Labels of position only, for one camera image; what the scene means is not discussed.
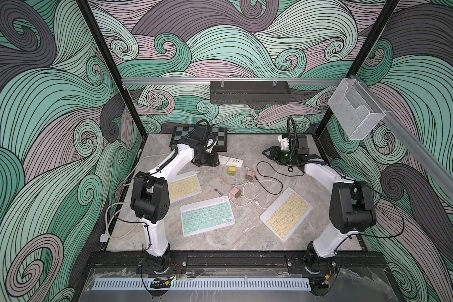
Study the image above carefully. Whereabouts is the black charging cable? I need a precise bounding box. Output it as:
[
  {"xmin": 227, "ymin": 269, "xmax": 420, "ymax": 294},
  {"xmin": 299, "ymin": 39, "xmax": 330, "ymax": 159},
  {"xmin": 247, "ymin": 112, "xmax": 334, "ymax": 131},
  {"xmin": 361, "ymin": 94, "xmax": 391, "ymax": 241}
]
[{"xmin": 255, "ymin": 161, "xmax": 307, "ymax": 196}]

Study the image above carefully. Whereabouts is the white power strip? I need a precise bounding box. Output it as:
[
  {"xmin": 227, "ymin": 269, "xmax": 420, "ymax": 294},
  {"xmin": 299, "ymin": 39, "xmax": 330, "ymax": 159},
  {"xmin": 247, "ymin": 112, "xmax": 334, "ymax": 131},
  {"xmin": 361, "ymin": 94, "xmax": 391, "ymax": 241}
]
[{"xmin": 218, "ymin": 156, "xmax": 244, "ymax": 168}]

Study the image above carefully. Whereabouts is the pink charger adapter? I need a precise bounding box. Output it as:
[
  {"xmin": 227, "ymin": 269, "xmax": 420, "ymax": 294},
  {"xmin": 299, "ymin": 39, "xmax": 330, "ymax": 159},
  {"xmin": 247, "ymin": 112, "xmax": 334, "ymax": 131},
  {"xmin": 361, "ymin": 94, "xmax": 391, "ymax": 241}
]
[
  {"xmin": 245, "ymin": 170, "xmax": 255, "ymax": 181},
  {"xmin": 229, "ymin": 187, "xmax": 242, "ymax": 198}
]

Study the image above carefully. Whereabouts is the yellow charger adapter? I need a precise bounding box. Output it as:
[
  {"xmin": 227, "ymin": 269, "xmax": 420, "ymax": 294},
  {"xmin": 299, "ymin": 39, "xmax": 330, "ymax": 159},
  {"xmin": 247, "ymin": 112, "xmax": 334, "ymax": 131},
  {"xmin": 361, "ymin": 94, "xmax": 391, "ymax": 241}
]
[{"xmin": 227, "ymin": 166, "xmax": 237, "ymax": 176}]

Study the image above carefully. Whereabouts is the yellow keyboard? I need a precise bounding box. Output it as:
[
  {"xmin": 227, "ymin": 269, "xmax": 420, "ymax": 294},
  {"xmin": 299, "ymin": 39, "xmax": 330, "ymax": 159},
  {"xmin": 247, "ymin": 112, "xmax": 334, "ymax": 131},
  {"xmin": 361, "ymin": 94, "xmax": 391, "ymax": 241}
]
[
  {"xmin": 168, "ymin": 171, "xmax": 202, "ymax": 203},
  {"xmin": 260, "ymin": 187, "xmax": 313, "ymax": 242}
]

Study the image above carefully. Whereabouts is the green wireless keyboard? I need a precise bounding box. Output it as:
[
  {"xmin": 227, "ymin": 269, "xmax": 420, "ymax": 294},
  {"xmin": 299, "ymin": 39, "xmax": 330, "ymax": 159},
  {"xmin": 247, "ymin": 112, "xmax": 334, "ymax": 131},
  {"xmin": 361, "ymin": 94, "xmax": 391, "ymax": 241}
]
[{"xmin": 180, "ymin": 196, "xmax": 235, "ymax": 237}]

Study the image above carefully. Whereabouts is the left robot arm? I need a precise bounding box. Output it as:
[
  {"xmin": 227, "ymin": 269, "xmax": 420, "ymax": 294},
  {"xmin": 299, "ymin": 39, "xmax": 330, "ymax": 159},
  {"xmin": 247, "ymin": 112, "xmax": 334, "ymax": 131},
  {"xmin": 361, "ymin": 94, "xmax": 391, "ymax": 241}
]
[{"xmin": 130, "ymin": 125, "xmax": 220, "ymax": 264}]

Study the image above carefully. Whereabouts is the black chessboard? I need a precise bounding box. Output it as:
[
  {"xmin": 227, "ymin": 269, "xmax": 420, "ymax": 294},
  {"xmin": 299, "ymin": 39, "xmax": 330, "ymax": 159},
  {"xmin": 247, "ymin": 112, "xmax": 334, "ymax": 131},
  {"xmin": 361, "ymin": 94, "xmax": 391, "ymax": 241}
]
[{"xmin": 169, "ymin": 127, "xmax": 228, "ymax": 152}]

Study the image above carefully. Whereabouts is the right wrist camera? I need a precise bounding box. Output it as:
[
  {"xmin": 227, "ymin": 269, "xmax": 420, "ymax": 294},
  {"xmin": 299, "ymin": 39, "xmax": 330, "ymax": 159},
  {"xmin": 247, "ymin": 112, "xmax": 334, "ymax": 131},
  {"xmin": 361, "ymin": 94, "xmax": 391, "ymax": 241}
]
[{"xmin": 278, "ymin": 135, "xmax": 290, "ymax": 151}]

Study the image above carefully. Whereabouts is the black wall tray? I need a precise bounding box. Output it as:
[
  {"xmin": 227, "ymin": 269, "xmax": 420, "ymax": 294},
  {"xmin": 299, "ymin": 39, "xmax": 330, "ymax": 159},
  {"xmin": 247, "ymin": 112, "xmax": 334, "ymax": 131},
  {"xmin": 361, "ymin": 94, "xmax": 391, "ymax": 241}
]
[{"xmin": 210, "ymin": 80, "xmax": 292, "ymax": 106}]

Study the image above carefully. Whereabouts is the clear plastic wall bin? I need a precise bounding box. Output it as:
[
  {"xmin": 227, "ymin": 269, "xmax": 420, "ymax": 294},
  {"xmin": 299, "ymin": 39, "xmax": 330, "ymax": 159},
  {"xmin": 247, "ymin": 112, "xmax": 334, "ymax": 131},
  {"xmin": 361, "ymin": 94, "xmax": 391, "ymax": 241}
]
[{"xmin": 328, "ymin": 78, "xmax": 386, "ymax": 140}]

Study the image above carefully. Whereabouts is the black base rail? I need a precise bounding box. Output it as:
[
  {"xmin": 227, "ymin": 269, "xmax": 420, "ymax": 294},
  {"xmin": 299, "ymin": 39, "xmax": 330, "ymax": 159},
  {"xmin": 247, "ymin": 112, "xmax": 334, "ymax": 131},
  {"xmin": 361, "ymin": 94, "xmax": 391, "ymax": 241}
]
[{"xmin": 86, "ymin": 250, "xmax": 387, "ymax": 276}]

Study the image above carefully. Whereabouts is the white slotted cable duct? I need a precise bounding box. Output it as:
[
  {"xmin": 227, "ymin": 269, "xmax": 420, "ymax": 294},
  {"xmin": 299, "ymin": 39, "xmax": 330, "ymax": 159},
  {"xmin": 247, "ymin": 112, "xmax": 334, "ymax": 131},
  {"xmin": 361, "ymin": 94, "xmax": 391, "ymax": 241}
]
[{"xmin": 91, "ymin": 278, "xmax": 311, "ymax": 291}]

